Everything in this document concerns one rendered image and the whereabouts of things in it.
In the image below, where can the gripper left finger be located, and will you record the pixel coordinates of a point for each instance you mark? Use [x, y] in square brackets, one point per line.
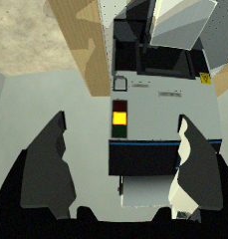
[39, 187]

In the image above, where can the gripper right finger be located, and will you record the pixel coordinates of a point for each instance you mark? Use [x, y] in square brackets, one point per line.
[199, 190]

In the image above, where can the cream well plate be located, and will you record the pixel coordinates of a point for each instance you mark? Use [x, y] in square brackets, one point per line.
[155, 16]

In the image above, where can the white roll of foil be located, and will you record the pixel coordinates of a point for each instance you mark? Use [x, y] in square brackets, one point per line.
[143, 191]

